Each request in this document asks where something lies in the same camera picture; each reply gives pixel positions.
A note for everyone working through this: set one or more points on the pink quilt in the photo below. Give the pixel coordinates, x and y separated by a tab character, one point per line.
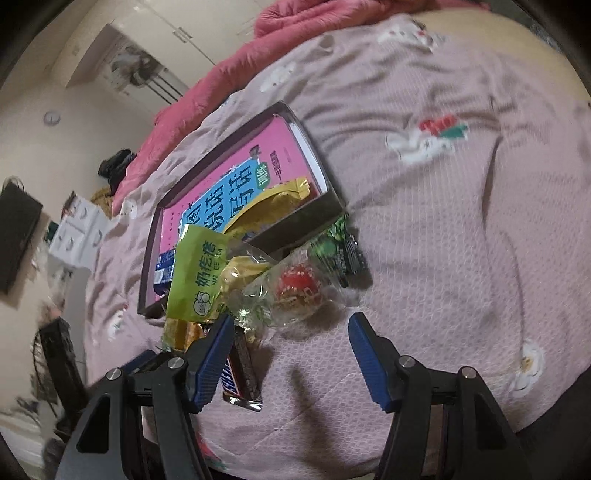
207	97

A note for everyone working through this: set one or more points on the orange cracker packet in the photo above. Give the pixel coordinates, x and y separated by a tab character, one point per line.
182	334

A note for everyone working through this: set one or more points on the light green snack packet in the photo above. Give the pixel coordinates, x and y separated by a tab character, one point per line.
198	272

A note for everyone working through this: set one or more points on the pink printed bedsheet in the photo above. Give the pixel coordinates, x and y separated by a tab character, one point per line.
438	230

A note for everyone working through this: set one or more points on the white drawer cabinet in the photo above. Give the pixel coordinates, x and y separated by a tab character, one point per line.
76	235

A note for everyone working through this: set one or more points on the white wardrobe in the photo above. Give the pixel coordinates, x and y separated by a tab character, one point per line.
152	27

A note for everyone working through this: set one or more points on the long yellow snack packet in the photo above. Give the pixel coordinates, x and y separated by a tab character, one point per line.
272	203

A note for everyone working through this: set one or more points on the hanging bags on hooks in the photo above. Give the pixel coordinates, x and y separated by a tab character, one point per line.
138	69

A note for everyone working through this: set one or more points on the black television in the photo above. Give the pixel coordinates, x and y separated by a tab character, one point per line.
16	235

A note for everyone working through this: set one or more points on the brown chocolate bar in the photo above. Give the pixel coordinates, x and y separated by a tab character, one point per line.
242	369

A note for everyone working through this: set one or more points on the clear-wrapped red candy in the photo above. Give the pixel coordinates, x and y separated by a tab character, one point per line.
298	286

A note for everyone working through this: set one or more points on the round wall clock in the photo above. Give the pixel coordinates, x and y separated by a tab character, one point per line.
51	118

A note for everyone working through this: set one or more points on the blue snack packet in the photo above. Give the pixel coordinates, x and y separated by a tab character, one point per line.
165	270

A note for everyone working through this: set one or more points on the black stand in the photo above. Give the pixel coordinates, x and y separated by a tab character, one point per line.
62	364

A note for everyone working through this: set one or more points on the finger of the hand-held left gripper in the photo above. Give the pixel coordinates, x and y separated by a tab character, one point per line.
138	361

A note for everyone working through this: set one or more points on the dark clothes pile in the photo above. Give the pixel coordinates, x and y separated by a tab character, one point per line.
117	168

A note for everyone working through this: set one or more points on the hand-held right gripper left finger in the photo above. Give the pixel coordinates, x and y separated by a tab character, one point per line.
212	364

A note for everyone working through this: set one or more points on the dark green snack packet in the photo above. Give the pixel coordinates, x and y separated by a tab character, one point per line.
334	251

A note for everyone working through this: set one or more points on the pink book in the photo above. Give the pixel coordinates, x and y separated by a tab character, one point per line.
272	143

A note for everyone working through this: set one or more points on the dark shallow box tray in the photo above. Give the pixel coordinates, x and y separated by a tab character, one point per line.
300	221

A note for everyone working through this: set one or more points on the brown plush toy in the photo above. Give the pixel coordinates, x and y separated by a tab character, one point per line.
101	201

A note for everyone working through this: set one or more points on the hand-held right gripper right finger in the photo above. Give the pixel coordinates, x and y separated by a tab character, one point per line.
369	364

